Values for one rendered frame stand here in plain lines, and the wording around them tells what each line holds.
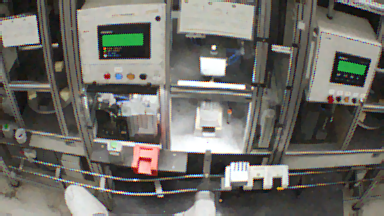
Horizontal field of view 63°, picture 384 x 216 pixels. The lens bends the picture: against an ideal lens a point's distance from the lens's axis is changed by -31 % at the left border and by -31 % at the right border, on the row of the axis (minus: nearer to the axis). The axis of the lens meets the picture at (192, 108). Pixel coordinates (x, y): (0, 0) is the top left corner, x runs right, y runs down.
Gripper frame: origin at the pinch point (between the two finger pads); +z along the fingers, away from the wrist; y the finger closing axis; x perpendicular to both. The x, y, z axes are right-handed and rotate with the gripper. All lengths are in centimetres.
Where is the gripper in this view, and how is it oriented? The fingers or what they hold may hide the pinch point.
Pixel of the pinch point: (207, 160)
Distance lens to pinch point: 197.4
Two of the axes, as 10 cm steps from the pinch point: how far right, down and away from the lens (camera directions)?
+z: 0.6, -7.2, 6.9
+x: -10.0, -0.6, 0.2
